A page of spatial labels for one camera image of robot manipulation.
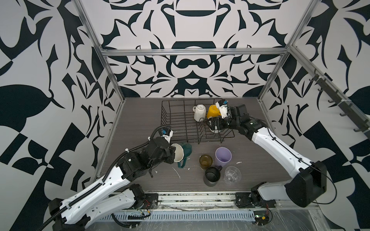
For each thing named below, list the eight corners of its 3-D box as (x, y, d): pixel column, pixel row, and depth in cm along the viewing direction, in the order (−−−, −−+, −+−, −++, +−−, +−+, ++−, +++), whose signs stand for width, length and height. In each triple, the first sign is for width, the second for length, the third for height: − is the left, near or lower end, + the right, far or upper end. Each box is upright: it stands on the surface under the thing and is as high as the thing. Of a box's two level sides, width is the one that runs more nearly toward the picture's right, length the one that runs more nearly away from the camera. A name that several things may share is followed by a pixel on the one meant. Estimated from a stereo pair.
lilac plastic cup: (213, 169, 86) (217, 161, 77) (211, 156, 92) (215, 147, 82) (227, 169, 87) (233, 161, 77) (225, 156, 92) (230, 147, 82)
